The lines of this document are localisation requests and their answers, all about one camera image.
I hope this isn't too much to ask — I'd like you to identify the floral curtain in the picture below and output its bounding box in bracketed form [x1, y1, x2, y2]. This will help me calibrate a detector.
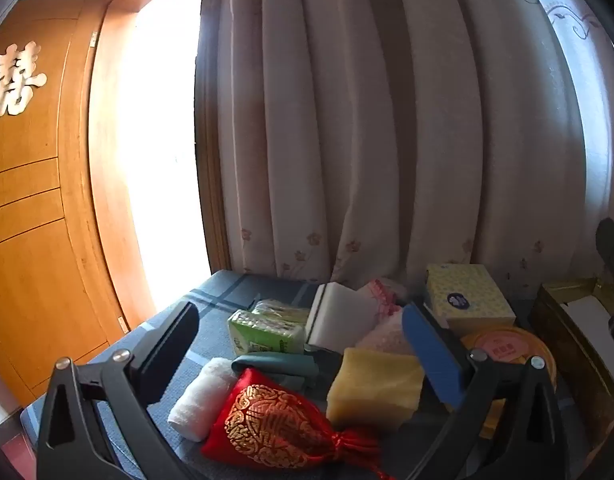
[199, 0, 614, 295]

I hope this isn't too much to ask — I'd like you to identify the wooden door frame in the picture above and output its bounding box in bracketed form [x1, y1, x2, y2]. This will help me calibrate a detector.
[57, 0, 234, 333]

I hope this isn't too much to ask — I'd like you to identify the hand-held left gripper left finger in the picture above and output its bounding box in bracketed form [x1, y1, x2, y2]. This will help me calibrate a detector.
[36, 301, 202, 480]

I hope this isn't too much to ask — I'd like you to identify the red embroidered pouch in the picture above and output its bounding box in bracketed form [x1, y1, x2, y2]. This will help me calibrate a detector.
[201, 367, 394, 480]

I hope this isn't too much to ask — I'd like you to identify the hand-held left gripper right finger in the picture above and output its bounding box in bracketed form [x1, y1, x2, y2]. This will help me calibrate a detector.
[401, 302, 570, 480]

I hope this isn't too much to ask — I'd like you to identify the yellow patterned tissue box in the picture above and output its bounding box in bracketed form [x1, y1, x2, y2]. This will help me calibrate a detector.
[426, 262, 517, 337]

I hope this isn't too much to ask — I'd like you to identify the pink fluffy cloth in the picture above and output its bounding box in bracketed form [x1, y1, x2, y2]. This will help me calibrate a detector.
[354, 310, 413, 356]

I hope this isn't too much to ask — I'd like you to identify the dark green folded cloth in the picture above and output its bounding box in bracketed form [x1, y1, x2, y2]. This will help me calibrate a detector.
[231, 352, 320, 392]

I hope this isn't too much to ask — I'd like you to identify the wooden door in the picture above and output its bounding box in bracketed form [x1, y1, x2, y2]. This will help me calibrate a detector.
[0, 0, 138, 413]

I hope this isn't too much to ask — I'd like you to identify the yellow round tin pink lid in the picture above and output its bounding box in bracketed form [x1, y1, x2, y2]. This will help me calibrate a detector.
[459, 327, 558, 442]

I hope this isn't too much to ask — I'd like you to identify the yellow sponge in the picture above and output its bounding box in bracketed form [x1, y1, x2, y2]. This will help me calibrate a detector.
[326, 347, 425, 433]

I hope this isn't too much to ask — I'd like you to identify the gold box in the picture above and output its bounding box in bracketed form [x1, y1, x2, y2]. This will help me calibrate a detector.
[530, 276, 614, 436]

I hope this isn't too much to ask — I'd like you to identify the blue plaid table cloth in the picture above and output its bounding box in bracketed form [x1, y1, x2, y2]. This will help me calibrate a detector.
[19, 270, 614, 480]

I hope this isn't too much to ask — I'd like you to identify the white rolled towel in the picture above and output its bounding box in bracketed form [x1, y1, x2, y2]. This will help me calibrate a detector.
[168, 357, 239, 442]

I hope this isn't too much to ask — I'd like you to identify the white door decoration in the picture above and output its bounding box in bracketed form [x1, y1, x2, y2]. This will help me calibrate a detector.
[0, 40, 48, 122]

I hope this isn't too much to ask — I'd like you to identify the green tissue pack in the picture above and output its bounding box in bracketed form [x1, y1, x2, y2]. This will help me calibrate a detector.
[228, 310, 306, 358]
[252, 299, 311, 324]

